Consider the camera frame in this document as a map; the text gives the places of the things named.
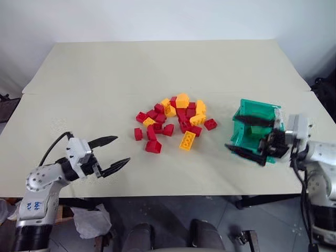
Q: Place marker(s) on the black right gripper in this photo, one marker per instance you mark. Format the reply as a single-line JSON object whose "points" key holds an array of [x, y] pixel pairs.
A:
{"points": [[274, 144]]}

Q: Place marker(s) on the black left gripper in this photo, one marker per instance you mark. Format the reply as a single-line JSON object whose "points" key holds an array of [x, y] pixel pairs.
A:
{"points": [[94, 165]]}

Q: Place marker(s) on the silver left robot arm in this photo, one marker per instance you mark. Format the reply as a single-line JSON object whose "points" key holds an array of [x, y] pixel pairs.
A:
{"points": [[39, 189]]}

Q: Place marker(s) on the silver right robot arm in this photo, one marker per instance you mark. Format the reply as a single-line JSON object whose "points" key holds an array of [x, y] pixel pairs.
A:
{"points": [[321, 170]]}

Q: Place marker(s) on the teal plastic bin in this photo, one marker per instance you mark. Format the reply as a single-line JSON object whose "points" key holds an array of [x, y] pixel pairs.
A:
{"points": [[256, 109]]}

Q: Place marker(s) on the red toy block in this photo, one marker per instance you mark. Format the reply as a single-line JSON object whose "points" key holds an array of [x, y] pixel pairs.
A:
{"points": [[158, 127], [181, 113], [190, 112], [151, 132], [158, 107], [210, 124], [191, 105], [173, 100], [184, 127], [141, 116], [160, 117], [195, 130], [153, 147], [151, 113], [168, 129], [138, 134]]}

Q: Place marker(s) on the yellow toy block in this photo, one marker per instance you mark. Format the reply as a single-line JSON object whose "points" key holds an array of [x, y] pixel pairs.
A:
{"points": [[182, 100], [198, 119], [200, 106], [170, 111], [148, 122], [165, 102]]}

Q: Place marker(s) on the white crumpled plastic bag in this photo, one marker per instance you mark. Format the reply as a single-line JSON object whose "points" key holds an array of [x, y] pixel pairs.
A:
{"points": [[90, 220]]}

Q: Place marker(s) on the wooden board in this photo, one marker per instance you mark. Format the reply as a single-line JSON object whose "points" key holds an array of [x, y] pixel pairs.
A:
{"points": [[64, 214]]}

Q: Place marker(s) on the black wheeled equipment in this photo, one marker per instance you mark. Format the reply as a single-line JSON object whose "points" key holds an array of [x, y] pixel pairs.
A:
{"points": [[325, 92]]}

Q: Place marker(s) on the metal caster foot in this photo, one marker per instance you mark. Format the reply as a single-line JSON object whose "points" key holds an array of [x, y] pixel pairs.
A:
{"points": [[246, 239]]}

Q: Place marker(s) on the dark rounded shape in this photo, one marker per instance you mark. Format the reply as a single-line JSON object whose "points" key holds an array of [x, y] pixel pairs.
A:
{"points": [[207, 236]]}

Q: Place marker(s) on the black equipment beside table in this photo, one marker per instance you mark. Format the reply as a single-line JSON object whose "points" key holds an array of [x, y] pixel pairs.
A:
{"points": [[9, 107]]}

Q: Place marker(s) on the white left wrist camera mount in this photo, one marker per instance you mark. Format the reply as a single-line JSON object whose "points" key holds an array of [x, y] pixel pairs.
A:
{"points": [[77, 152]]}

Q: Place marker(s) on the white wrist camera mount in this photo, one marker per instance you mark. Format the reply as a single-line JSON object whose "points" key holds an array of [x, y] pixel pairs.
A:
{"points": [[298, 127], [77, 152]]}

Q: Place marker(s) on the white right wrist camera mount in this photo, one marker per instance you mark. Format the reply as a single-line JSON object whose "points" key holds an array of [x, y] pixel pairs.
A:
{"points": [[298, 127]]}

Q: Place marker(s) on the black table frame bar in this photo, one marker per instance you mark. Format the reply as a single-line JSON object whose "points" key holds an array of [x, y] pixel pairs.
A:
{"points": [[267, 200]]}

